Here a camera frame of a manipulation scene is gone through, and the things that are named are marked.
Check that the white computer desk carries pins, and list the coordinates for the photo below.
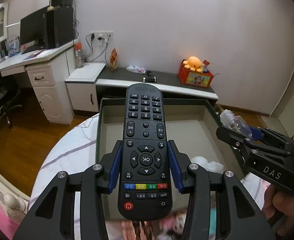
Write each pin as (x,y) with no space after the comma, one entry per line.
(47,71)

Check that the clear glass perfume bottle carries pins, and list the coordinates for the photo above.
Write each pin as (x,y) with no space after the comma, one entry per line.
(235,122)

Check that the low white black TV cabinet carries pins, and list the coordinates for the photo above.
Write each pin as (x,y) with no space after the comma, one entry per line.
(88,85)

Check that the red printed storage box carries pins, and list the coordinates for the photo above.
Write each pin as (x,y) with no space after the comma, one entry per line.
(188,77)

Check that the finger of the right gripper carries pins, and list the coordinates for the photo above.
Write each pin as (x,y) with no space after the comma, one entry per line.
(256,153)
(270,137)

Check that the black TV remote control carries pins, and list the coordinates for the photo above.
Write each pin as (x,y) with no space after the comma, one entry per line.
(145,192)

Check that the black office chair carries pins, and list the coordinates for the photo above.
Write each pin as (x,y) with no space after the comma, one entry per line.
(10,98)

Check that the white plastic packet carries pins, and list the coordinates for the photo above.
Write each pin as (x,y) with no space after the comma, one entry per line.
(136,69)

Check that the white striped bed sheet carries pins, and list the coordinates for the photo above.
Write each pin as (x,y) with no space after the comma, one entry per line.
(76,151)

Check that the pink storage box green rim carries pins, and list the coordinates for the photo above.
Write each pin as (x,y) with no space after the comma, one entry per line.
(191,124)

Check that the plastic bottle red cap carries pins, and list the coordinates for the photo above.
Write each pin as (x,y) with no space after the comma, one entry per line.
(79,54)

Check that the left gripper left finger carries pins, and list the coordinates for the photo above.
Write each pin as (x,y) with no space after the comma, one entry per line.
(52,215)

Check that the white wall power strip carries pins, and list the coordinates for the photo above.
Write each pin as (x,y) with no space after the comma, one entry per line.
(108,35)

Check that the orange octopus plush toy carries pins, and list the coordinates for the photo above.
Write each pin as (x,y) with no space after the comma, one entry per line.
(193,64)

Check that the black computer monitor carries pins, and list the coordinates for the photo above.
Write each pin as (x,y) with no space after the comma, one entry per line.
(32,30)

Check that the orange snack bag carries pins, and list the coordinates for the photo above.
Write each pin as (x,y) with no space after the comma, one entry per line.
(114,60)

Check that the black cylinder flashlight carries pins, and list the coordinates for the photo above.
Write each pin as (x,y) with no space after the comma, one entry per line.
(149,79)

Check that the person's right hand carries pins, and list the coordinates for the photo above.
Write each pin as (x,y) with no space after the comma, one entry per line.
(279,201)

